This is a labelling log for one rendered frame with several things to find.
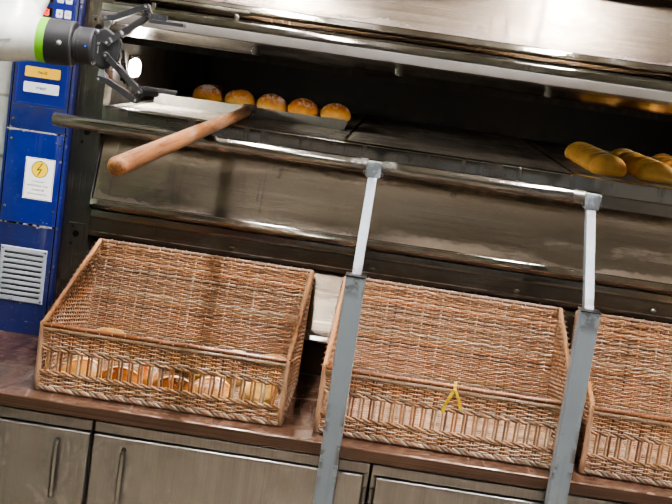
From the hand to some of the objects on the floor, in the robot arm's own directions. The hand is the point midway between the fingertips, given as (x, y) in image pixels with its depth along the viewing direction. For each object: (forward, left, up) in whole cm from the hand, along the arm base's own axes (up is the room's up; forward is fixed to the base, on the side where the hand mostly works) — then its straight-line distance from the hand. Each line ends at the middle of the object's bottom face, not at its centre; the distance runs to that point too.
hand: (175, 58), depth 256 cm
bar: (+34, +6, -133) cm, 138 cm away
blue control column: (-43, +148, -133) cm, 204 cm away
